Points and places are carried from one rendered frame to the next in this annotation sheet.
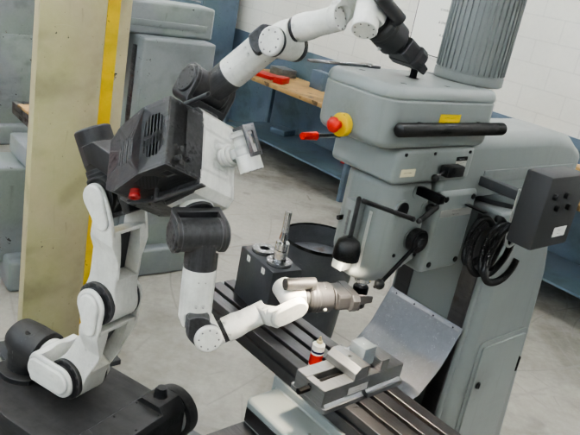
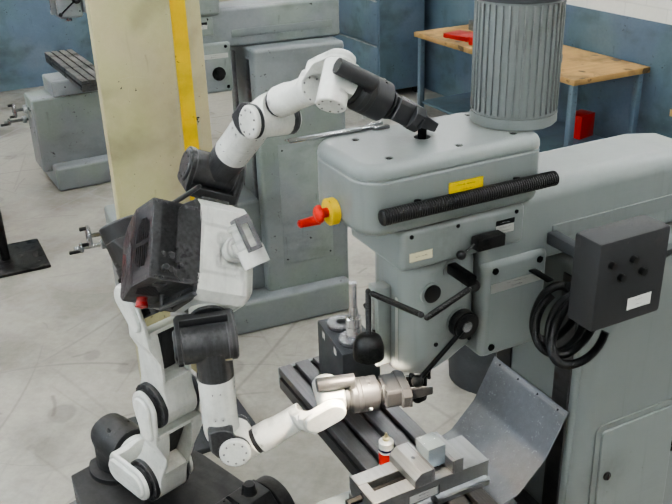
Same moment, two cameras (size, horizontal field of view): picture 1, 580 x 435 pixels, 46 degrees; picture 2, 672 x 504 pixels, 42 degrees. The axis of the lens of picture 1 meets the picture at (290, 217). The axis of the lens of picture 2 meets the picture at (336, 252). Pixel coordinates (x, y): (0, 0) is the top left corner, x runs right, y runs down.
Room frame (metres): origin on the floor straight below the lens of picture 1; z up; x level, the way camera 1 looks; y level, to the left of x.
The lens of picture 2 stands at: (0.05, -0.60, 2.48)
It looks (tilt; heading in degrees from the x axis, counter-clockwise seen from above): 25 degrees down; 17
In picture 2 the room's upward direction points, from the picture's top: 2 degrees counter-clockwise
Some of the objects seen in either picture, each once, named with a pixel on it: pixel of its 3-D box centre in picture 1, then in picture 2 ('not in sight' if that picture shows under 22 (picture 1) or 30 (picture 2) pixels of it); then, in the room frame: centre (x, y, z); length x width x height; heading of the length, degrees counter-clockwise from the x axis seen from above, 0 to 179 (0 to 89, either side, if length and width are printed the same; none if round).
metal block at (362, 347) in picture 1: (362, 351); (430, 450); (1.82, -0.29, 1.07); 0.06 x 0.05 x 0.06; 44
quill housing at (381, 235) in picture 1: (378, 222); (421, 302); (1.87, -0.25, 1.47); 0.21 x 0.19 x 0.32; 44
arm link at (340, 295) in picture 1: (332, 297); (383, 391); (1.82, -0.17, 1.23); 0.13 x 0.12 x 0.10; 29
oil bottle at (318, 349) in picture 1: (317, 351); (386, 449); (1.87, -0.16, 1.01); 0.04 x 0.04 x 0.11
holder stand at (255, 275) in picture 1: (267, 279); (348, 357); (2.22, 0.04, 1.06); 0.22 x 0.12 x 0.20; 37
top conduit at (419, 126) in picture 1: (453, 129); (471, 196); (1.79, -0.37, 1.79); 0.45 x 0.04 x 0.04; 134
